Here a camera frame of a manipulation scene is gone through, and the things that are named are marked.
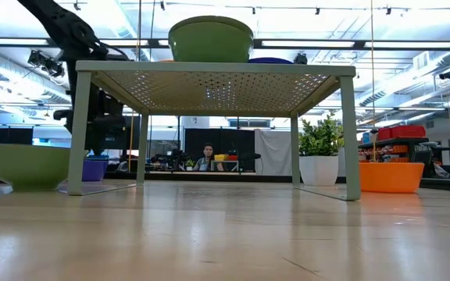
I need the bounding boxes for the person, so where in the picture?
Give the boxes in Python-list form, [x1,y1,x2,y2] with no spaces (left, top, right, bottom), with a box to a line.
[192,143,226,173]

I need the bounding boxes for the black ceiling spotlight cluster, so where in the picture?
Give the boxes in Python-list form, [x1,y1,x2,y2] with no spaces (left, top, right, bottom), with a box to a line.
[27,49,66,78]

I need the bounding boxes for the large red storage bin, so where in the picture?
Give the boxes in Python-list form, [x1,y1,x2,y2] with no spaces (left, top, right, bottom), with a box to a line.
[389,124,427,140]

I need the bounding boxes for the blue plate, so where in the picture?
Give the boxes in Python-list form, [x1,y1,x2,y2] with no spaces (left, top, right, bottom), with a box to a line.
[248,57,295,65]

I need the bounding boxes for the small potted green plant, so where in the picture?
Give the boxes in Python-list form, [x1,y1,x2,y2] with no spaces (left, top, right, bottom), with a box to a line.
[298,111,345,187]

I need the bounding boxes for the black partition panel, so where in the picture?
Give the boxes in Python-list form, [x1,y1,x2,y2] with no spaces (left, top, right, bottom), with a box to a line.
[0,126,34,146]
[184,127,256,173]

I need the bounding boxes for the pale green perforated metal shelf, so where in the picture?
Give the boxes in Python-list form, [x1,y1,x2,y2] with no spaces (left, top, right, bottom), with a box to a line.
[66,60,362,202]

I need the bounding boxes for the green bowl with floral inside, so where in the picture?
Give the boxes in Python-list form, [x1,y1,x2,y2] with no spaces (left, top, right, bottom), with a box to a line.
[0,143,90,193]
[168,23,255,63]
[169,15,254,38]

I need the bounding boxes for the white hanging cloth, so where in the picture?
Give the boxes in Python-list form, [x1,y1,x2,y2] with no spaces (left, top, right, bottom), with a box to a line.
[254,128,293,176]

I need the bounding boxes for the storage rack with orange bins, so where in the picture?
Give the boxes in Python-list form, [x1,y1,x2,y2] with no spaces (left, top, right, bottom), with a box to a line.
[357,136,431,165]

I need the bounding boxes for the blue plastic bowl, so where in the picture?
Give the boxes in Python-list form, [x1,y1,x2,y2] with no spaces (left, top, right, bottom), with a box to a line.
[82,155,109,183]

